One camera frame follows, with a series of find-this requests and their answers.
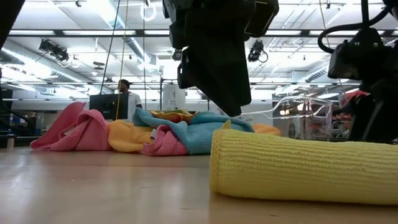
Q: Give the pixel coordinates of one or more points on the black monitor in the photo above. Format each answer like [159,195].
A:
[105,107]

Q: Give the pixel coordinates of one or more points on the blue microfiber towel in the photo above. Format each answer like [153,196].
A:
[199,140]

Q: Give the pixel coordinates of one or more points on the white cabinet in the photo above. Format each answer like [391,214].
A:
[174,98]

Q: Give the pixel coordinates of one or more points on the grey cup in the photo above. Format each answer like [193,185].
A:
[11,142]

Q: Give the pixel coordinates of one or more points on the person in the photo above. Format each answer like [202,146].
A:
[124,85]

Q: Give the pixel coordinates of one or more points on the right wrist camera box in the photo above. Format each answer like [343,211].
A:
[348,59]

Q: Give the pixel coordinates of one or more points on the orange microfiber towel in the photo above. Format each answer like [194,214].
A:
[267,130]
[127,137]

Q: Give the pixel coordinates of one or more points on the yellow microfiber towel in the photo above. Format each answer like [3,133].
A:
[295,165]

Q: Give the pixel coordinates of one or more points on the pink microfiber towel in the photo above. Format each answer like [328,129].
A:
[168,144]
[71,133]

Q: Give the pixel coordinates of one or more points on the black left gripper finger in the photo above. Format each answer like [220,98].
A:
[224,77]
[186,71]

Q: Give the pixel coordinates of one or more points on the black camera cluster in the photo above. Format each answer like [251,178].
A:
[56,51]

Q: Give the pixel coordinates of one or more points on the black hanging camera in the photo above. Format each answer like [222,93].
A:
[176,55]
[255,51]

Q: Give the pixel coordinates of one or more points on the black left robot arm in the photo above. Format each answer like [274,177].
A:
[7,15]

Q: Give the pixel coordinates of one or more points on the clear plastic bin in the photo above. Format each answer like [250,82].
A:
[311,105]

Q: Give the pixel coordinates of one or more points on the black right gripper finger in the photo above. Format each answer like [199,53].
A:
[376,118]

